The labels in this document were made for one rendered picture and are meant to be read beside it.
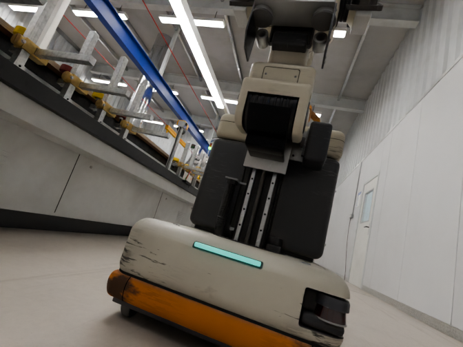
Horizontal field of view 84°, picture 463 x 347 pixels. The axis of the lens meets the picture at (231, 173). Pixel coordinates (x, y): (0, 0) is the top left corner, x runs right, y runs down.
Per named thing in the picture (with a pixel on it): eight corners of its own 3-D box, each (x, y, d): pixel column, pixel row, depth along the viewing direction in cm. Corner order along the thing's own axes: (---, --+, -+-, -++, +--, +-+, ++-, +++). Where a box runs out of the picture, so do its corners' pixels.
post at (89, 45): (63, 113, 129) (100, 35, 139) (58, 109, 126) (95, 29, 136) (58, 112, 130) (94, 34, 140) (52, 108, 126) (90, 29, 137)
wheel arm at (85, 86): (128, 99, 129) (131, 91, 130) (124, 96, 126) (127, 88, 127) (60, 87, 139) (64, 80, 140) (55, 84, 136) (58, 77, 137)
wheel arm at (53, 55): (93, 68, 105) (97, 59, 106) (87, 62, 102) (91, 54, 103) (14, 57, 116) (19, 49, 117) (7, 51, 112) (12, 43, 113)
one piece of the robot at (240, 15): (238, 28, 107) (244, 3, 108) (249, 29, 106) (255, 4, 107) (232, 9, 98) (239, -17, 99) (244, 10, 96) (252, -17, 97)
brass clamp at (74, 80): (87, 95, 139) (91, 87, 140) (68, 80, 126) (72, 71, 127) (78, 93, 140) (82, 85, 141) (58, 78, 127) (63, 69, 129)
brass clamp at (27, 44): (47, 66, 115) (52, 56, 116) (18, 43, 102) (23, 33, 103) (36, 65, 116) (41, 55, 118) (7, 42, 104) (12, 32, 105)
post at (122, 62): (100, 127, 154) (129, 59, 164) (96, 124, 150) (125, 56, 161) (95, 125, 154) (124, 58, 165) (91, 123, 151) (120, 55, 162)
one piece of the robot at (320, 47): (246, 69, 94) (260, 21, 99) (324, 77, 87) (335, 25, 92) (238, 34, 79) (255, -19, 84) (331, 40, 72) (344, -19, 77)
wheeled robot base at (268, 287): (186, 275, 132) (200, 227, 137) (312, 319, 115) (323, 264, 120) (93, 299, 69) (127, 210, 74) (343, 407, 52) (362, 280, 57)
